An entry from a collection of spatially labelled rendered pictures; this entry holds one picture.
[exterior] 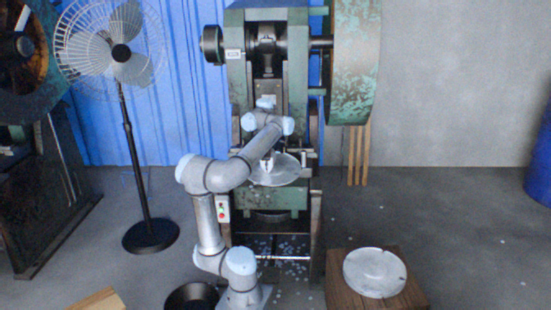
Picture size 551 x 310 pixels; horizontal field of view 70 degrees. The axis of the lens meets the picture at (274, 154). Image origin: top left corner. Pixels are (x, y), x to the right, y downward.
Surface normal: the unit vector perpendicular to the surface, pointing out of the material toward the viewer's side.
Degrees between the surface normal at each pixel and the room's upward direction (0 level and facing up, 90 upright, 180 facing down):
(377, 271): 0
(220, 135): 90
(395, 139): 90
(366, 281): 0
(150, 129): 90
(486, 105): 90
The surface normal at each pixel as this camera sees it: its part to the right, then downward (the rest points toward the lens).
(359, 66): -0.06, 0.48
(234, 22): -0.06, -0.30
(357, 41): -0.07, 0.29
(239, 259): 0.09, -0.86
